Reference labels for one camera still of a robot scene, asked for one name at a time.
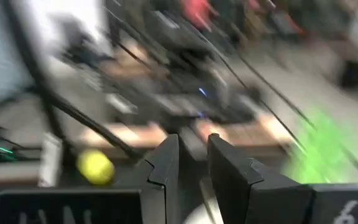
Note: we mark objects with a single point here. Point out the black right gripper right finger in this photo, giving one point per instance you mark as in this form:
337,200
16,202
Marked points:
238,186

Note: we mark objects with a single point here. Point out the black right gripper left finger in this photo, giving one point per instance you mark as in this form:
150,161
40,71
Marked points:
163,174

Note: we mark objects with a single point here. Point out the green onion bunch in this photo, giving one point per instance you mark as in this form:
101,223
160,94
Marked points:
322,149

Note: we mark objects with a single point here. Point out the green apple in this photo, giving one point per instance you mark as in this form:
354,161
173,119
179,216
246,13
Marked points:
95,166

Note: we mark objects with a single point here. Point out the black metal table frame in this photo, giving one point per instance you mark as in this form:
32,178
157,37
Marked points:
73,113

